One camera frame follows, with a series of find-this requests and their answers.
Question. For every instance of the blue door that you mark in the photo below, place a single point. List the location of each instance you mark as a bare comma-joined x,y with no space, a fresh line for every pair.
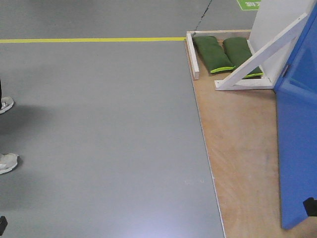
296,94

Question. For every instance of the plywood door platform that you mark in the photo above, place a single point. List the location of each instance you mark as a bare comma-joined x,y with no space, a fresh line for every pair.
239,129

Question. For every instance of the green sandbag left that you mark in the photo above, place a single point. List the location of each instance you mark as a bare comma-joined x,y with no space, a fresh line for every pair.
213,55

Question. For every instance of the green sandbag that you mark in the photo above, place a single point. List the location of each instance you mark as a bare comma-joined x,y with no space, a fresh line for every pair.
237,50
213,55

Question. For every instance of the white triangular brace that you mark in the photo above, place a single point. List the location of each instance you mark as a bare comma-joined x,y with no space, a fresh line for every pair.
236,81

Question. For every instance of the green sandbag right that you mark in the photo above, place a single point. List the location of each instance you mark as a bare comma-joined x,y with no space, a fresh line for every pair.
237,50

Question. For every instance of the green floor sign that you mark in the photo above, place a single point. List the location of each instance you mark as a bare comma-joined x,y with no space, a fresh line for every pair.
249,5

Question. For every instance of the yellow floor tape line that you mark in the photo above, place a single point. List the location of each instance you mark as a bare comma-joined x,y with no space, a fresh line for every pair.
92,40

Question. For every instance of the black robot part right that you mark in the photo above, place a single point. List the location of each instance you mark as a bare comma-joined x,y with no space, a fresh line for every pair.
310,206

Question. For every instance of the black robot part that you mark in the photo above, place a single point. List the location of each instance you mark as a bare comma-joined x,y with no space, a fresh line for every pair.
310,206
3,224

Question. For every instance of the black robot part left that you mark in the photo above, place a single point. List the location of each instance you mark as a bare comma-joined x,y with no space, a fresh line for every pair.
3,224

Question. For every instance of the white wooden side rail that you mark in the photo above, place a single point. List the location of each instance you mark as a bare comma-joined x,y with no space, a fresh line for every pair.
191,53

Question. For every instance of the white wall panel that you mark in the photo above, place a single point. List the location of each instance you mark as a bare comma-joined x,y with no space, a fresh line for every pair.
272,18

